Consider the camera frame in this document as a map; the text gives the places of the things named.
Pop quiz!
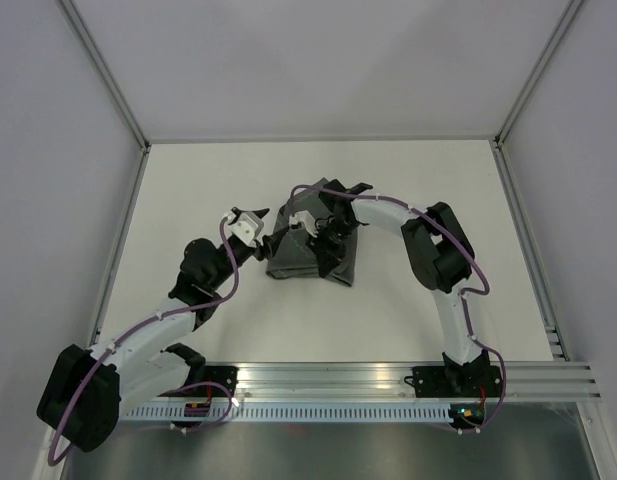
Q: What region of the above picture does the aluminium cage frame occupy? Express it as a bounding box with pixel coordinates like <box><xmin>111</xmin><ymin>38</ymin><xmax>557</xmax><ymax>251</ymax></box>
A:
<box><xmin>76</xmin><ymin>1</ymin><xmax>573</xmax><ymax>361</ymax></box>

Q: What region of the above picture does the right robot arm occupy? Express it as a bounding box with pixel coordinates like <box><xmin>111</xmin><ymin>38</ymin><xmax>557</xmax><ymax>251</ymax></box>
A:
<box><xmin>307</xmin><ymin>180</ymin><xmax>501</xmax><ymax>398</ymax></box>

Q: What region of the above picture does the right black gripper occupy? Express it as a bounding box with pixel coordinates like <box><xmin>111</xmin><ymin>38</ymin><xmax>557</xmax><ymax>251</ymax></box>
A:
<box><xmin>306</xmin><ymin>219</ymin><xmax>360</xmax><ymax>278</ymax></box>

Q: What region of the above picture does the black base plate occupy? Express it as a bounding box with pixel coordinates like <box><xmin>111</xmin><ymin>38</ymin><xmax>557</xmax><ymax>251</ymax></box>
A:
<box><xmin>185</xmin><ymin>365</ymin><xmax>239</xmax><ymax>398</ymax></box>
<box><xmin>403</xmin><ymin>366</ymin><xmax>504</xmax><ymax>399</ymax></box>

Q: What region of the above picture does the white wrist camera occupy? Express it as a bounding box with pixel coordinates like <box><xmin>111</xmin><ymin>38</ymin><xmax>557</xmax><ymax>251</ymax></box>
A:
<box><xmin>288</xmin><ymin>210</ymin><xmax>317</xmax><ymax>238</ymax></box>
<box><xmin>224</xmin><ymin>207</ymin><xmax>270</xmax><ymax>248</ymax></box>

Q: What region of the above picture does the grey cloth napkin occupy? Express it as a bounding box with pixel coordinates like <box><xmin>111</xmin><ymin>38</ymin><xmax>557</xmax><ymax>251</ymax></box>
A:
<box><xmin>266</xmin><ymin>178</ymin><xmax>358</xmax><ymax>287</ymax></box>

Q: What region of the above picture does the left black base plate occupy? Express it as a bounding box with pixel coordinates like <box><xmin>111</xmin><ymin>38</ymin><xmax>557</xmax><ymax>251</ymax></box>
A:
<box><xmin>185</xmin><ymin>365</ymin><xmax>239</xmax><ymax>398</ymax></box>

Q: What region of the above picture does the aluminium front rail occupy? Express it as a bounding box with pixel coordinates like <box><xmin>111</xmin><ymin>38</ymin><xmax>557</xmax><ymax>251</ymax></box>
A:
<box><xmin>235</xmin><ymin>361</ymin><xmax>601</xmax><ymax>402</ymax></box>

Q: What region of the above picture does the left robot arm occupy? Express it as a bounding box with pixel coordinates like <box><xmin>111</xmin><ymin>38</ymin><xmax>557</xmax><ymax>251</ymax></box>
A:
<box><xmin>36</xmin><ymin>219</ymin><xmax>287</xmax><ymax>465</ymax></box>

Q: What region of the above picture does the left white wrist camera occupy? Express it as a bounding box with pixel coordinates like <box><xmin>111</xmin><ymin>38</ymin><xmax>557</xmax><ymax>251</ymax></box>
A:
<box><xmin>224</xmin><ymin>207</ymin><xmax>270</xmax><ymax>248</ymax></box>

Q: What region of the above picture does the white slotted cable duct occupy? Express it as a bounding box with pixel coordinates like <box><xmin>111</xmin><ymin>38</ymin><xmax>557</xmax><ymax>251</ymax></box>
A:
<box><xmin>125</xmin><ymin>401</ymin><xmax>451</xmax><ymax>423</ymax></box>

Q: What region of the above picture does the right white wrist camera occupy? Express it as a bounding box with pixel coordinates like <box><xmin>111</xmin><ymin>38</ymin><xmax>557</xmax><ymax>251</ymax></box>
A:
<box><xmin>288</xmin><ymin>210</ymin><xmax>317</xmax><ymax>238</ymax></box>

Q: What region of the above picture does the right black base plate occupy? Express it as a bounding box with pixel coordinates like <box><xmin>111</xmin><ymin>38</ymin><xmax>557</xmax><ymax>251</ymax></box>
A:
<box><xmin>403</xmin><ymin>366</ymin><xmax>504</xmax><ymax>399</ymax></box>

